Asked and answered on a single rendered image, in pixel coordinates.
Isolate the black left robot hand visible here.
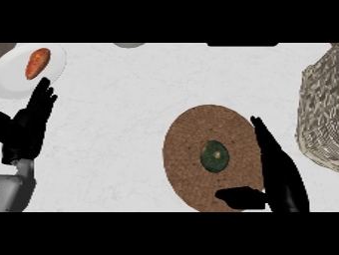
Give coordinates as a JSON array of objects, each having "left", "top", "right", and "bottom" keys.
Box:
[{"left": 0, "top": 77, "right": 59, "bottom": 166}]

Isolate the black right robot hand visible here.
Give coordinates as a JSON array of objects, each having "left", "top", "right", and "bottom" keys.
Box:
[{"left": 213, "top": 116, "right": 311, "bottom": 213}]

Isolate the dark green squash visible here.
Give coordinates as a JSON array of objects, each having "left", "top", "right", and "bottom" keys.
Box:
[{"left": 198, "top": 139, "right": 231, "bottom": 174}]

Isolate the round brown placemat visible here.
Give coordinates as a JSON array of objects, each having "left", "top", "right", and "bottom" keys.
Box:
[{"left": 163, "top": 104, "right": 266, "bottom": 213}]

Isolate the pale wicker basket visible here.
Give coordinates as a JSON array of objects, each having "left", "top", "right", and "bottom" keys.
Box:
[{"left": 294, "top": 43, "right": 339, "bottom": 182}]

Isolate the white plate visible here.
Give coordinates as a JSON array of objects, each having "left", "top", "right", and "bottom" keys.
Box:
[{"left": 0, "top": 43, "right": 68, "bottom": 101}]

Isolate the orange sweet potato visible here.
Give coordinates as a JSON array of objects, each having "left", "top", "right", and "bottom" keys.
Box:
[{"left": 24, "top": 47, "right": 52, "bottom": 81}]

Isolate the grey round object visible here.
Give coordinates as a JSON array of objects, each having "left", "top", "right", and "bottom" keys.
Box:
[{"left": 112, "top": 43, "right": 146, "bottom": 49}]

